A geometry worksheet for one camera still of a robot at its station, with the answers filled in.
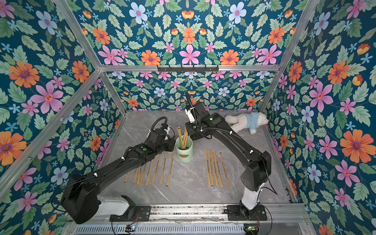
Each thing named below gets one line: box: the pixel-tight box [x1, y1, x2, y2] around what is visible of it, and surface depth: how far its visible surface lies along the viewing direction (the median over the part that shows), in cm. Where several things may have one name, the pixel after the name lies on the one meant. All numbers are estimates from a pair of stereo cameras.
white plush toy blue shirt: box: [224, 111, 269, 135], surface depth 105 cm
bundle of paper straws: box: [177, 126, 190, 150], surface depth 88 cm
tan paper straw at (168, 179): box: [165, 151, 175, 187], surface depth 90 cm
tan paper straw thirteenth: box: [219, 152, 232, 189], surface depth 90 cm
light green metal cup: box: [174, 135, 194, 163], surface depth 88 cm
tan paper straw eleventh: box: [212, 150, 219, 188], surface depth 90 cm
